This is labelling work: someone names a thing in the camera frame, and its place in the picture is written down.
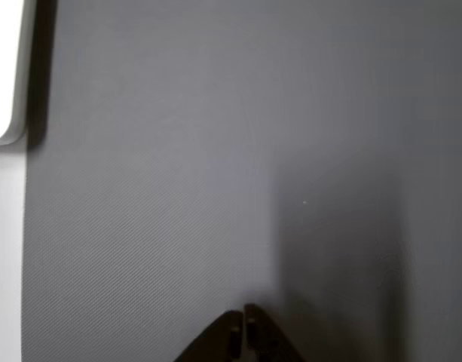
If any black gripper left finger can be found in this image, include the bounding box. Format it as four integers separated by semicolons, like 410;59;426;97
173;309;246;362

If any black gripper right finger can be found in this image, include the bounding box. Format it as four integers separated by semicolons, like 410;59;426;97
243;302;304;362

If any grey textured desk mat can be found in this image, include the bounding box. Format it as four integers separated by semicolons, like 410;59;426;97
21;0;462;362

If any white rounded flat device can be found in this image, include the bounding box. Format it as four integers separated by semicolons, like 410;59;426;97
0;0;28;149

